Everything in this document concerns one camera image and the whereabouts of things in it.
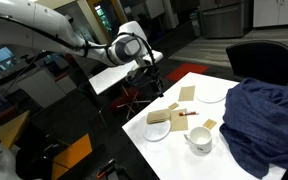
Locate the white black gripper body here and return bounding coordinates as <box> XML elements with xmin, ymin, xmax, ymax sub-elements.
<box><xmin>137</xmin><ymin>49</ymin><xmax>164</xmax><ymax>81</ymax></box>

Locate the white marker with red cap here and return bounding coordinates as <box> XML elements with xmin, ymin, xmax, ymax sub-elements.
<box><xmin>178</xmin><ymin>110</ymin><xmax>200</xmax><ymax>117</ymax></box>

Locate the long tan paper strip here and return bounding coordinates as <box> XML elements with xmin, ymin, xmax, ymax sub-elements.
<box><xmin>146</xmin><ymin>108</ymin><xmax>172</xmax><ymax>125</ymax></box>

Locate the medium tan paper rectangle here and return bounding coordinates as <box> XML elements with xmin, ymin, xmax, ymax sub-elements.
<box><xmin>178</xmin><ymin>85</ymin><xmax>197</xmax><ymax>103</ymax></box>

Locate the wide tan paper sheet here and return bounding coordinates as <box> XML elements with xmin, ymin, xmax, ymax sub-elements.
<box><xmin>169</xmin><ymin>108</ymin><xmax>189</xmax><ymax>133</ymax></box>

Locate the large white round plate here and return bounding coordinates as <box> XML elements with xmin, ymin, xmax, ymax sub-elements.
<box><xmin>143</xmin><ymin>119</ymin><xmax>172</xmax><ymax>143</ymax></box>

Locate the small white side table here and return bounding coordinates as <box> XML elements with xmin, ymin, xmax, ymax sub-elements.
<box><xmin>88</xmin><ymin>59</ymin><xmax>152</xmax><ymax>122</ymax></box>

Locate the small white round plate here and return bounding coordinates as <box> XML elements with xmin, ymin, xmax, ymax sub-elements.
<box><xmin>195</xmin><ymin>87</ymin><xmax>228</xmax><ymax>105</ymax></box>

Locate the grey trash bin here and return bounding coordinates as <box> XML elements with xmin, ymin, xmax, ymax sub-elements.
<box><xmin>189</xmin><ymin>9</ymin><xmax>203</xmax><ymax>38</ymax></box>

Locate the white ceramic mug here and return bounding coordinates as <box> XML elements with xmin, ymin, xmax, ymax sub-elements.
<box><xmin>183</xmin><ymin>125</ymin><xmax>214</xmax><ymax>154</ymax></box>

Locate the stainless steel appliance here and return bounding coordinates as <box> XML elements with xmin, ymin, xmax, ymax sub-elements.
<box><xmin>199</xmin><ymin>0</ymin><xmax>248</xmax><ymax>39</ymax></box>

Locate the orange black clamp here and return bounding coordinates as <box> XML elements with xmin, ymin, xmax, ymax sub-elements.
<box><xmin>95</xmin><ymin>159</ymin><xmax>118</xmax><ymax>180</ymax></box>

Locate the black chair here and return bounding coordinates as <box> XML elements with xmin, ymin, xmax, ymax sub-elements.
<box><xmin>225</xmin><ymin>39</ymin><xmax>288</xmax><ymax>87</ymax></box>

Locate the blue crumpled cloth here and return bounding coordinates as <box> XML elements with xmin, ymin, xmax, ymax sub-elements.
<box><xmin>219</xmin><ymin>78</ymin><xmax>288</xmax><ymax>179</ymax></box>

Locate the white rolling cabinet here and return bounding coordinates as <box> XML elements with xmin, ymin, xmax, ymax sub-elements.
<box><xmin>15</xmin><ymin>66</ymin><xmax>67</xmax><ymax>109</ymax></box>

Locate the white cabinet row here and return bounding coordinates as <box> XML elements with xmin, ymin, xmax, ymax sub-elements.
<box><xmin>253</xmin><ymin>0</ymin><xmax>288</xmax><ymax>28</ymax></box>

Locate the wooden door frame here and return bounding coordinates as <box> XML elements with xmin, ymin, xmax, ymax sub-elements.
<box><xmin>77</xmin><ymin>0</ymin><xmax>142</xmax><ymax>62</ymax></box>

